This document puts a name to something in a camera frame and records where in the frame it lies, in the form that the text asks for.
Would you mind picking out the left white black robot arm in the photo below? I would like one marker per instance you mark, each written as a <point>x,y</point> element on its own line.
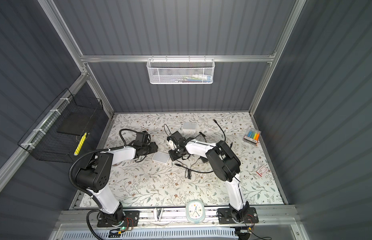
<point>90,174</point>

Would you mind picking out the white wire mesh basket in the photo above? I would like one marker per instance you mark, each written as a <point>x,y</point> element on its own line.
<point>181,72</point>

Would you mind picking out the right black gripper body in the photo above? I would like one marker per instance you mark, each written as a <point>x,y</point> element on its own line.
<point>175,154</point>

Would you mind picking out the black wire wall basket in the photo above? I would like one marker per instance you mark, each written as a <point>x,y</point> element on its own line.
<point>56,137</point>

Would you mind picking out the white ventilated cable duct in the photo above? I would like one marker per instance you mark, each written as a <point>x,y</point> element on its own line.
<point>215,233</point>

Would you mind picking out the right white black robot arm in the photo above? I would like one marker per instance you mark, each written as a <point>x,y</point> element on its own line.
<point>224,163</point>

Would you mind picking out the mint green alarm clock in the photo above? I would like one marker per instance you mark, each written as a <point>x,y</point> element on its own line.
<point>195,212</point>

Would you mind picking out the pack of coloured markers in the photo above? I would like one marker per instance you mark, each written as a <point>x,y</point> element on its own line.
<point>252,136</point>

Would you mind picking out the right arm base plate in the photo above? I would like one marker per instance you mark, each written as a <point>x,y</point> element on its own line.
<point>232,216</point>

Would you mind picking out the floral patterned table mat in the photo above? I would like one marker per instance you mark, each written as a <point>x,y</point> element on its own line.
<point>149,184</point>

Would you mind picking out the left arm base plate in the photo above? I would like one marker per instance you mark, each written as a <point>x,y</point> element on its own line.
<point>118,219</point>

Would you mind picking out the yellow black striped marker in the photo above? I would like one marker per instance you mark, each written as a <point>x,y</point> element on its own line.
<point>80,144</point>

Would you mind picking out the small red white card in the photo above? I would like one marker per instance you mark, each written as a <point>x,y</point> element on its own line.
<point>262,171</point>

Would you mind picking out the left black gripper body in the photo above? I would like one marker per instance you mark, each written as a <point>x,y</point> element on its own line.
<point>151,148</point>

